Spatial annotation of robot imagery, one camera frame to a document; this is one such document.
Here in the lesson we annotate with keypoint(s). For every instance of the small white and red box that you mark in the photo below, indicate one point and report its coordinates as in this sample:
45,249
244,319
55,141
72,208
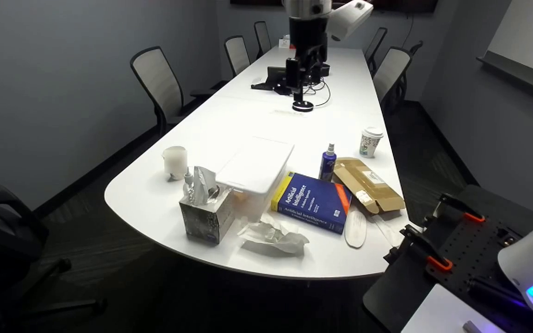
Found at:
284,42

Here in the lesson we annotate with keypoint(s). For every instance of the crumpled clear plastic wrap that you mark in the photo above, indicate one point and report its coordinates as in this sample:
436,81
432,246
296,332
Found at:
273,236

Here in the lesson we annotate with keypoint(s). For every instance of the small grey object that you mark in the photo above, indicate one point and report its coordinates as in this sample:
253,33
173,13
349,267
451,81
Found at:
472,327

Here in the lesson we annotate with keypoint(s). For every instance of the small clear pump bottle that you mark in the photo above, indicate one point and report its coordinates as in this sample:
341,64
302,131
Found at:
188,182

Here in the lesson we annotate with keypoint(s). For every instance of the clear plastic bag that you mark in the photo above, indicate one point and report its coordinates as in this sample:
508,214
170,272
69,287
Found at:
387,230

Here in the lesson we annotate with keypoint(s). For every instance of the purple spray bottle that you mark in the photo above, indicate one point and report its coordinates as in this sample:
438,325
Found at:
327,164

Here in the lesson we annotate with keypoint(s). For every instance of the clear plastic box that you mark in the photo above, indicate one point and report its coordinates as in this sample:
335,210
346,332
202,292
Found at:
259,201

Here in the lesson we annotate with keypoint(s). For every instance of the white oval insole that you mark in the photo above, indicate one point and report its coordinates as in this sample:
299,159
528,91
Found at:
355,227

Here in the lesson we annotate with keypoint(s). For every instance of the black stand with round base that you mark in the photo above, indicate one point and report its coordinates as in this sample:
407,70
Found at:
302,105

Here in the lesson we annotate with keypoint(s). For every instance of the black office chair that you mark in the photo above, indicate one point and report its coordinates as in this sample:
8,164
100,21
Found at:
3,240

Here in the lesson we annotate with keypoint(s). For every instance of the white sheet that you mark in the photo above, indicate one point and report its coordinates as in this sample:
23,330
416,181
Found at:
447,312

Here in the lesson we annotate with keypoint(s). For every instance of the white frosted jar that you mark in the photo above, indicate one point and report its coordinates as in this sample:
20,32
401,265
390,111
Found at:
175,161

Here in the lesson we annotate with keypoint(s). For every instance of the black conference phone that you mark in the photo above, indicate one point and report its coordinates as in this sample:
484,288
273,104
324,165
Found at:
273,78

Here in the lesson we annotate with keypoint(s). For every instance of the black clamp with orange tip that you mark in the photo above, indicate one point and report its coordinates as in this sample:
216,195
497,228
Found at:
426,249
461,208

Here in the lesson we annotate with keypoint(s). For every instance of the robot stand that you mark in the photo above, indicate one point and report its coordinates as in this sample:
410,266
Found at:
456,259

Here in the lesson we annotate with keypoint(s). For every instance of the whiteboard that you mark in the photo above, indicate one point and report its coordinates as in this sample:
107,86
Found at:
530,37

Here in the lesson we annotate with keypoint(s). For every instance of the flattened cardboard box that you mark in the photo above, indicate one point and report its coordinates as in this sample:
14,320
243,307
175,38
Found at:
370,185

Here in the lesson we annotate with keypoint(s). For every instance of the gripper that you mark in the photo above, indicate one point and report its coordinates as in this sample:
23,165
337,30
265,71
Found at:
308,34

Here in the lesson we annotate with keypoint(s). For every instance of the white plastic box lid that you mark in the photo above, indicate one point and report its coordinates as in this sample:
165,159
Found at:
257,166

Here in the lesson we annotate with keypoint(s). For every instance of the blue hardcover book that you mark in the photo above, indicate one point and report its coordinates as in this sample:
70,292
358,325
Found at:
310,201

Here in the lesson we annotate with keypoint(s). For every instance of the paper coffee cup with lid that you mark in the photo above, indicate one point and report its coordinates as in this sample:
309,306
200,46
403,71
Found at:
370,142

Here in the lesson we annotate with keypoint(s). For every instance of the grey tissue box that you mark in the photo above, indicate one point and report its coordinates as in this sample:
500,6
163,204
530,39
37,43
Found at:
206,219

